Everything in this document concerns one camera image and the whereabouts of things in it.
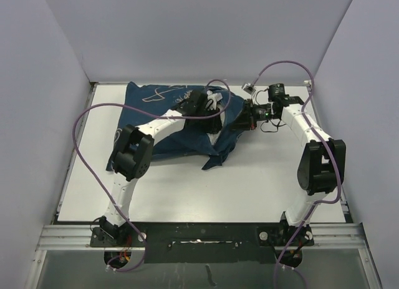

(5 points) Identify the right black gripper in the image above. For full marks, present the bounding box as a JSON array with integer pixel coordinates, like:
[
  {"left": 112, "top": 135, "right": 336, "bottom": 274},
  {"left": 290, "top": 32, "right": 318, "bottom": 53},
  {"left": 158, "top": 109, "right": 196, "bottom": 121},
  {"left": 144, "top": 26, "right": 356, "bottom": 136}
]
[{"left": 227, "top": 99, "right": 277, "bottom": 131}]

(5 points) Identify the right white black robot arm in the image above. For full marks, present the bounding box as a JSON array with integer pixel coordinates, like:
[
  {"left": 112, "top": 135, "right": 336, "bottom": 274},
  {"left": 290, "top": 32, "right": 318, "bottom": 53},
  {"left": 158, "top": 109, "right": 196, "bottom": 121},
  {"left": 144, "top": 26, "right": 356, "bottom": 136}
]
[{"left": 231, "top": 83, "right": 346, "bottom": 245}]

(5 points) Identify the dark blue embroidered pillowcase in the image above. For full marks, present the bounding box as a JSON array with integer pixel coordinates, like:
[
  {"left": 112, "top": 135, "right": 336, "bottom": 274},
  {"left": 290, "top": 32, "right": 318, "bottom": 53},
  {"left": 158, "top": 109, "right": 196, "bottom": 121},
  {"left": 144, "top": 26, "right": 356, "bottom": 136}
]
[{"left": 125, "top": 82, "right": 244, "bottom": 170}]

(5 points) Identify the white pillow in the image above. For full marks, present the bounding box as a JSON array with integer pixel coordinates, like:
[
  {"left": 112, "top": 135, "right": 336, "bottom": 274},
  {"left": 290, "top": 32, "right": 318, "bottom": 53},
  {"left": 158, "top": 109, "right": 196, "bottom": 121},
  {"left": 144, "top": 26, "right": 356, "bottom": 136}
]
[{"left": 206, "top": 112, "right": 226, "bottom": 145}]

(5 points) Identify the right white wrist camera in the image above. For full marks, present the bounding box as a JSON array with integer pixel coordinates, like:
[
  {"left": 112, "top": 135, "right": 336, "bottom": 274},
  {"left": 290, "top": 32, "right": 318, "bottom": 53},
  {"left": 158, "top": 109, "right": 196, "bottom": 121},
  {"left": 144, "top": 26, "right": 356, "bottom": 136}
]
[{"left": 242, "top": 83, "right": 257, "bottom": 101}]

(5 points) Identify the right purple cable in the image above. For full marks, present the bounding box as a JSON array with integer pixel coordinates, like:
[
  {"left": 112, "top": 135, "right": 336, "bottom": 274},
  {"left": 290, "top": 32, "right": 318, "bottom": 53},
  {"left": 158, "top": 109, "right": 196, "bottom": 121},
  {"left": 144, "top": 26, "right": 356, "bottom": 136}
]
[{"left": 248, "top": 61, "right": 343, "bottom": 289}]

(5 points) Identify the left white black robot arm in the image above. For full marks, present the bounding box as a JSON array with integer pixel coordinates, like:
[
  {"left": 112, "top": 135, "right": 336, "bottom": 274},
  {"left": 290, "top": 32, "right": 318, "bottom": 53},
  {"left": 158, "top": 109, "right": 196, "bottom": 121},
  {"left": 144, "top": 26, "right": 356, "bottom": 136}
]
[{"left": 99, "top": 91, "right": 224, "bottom": 246}]

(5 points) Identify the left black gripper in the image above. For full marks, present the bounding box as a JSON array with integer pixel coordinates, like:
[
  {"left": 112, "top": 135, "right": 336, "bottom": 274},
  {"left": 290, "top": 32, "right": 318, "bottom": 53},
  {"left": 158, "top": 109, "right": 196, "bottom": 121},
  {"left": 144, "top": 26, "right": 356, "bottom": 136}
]
[{"left": 195, "top": 107, "right": 225, "bottom": 136}]

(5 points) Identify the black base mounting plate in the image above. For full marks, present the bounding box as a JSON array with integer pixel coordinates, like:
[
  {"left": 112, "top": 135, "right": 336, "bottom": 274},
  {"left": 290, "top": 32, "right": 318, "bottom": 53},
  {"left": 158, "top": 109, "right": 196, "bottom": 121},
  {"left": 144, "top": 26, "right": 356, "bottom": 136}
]
[{"left": 90, "top": 221, "right": 314, "bottom": 268}]

